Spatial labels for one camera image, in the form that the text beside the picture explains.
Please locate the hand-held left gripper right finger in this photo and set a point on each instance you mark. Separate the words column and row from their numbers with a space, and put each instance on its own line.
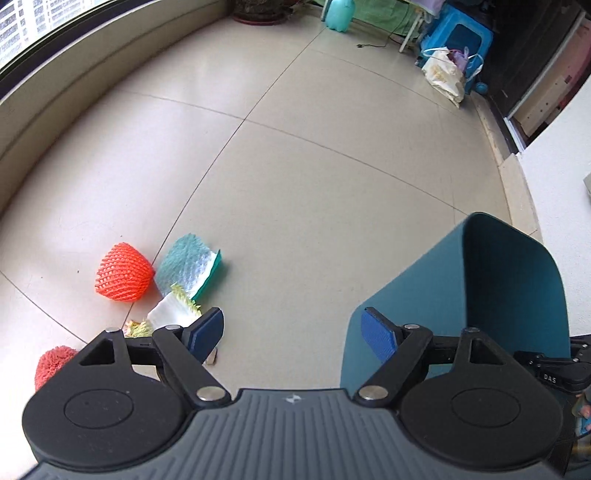
column 378, row 334

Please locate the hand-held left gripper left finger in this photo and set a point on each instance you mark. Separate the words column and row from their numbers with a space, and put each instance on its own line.
column 205, row 332

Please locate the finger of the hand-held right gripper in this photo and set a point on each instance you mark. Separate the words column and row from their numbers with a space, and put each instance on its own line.
column 554, row 369

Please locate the teal plastic bin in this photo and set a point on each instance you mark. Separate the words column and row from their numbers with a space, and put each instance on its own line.
column 508, row 277

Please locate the white packet with yellow fringe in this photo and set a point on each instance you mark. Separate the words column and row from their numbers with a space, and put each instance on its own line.
column 173, row 310

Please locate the yellow fringe scrap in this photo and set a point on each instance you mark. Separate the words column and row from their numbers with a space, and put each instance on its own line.
column 137, row 328

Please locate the teal white sponge cloth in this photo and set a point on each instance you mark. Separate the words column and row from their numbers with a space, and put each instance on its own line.
column 187, row 265

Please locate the orange foam fruit net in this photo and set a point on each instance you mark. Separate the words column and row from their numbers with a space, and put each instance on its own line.
column 123, row 273

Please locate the red fuzzy foam net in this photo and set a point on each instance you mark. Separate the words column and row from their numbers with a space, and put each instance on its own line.
column 51, row 364

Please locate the white plastic bag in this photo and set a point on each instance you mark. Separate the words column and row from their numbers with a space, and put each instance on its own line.
column 445, row 76

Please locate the small blue ball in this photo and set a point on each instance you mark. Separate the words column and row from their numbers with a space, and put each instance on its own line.
column 481, row 87

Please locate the blue plastic stool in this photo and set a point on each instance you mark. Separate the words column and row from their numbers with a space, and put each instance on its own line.
column 466, row 37

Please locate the green cloth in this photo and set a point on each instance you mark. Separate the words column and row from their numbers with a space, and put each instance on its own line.
column 383, row 14

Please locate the teal plastic bottle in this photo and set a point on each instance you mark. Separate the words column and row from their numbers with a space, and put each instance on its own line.
column 339, row 14

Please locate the brown plant pot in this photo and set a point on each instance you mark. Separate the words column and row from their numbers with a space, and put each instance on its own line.
column 261, row 9

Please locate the dark sliding door frame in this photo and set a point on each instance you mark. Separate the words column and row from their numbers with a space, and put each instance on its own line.
column 535, row 69

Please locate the window frame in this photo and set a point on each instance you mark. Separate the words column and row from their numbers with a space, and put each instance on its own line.
column 55, row 32

